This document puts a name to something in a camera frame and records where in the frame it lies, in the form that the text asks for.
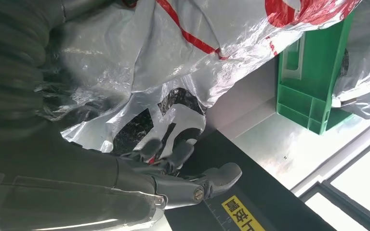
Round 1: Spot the green plastic crate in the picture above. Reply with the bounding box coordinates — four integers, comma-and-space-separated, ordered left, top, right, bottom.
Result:
276, 11, 357, 136

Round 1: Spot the black inbound scanner machine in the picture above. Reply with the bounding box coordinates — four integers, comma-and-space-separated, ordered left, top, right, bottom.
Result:
164, 129, 336, 231

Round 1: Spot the dark window frame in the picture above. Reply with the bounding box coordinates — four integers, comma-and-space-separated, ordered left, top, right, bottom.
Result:
300, 135, 370, 231

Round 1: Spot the yellow label sticker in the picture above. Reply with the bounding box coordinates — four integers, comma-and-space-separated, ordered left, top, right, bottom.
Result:
222, 195, 265, 231

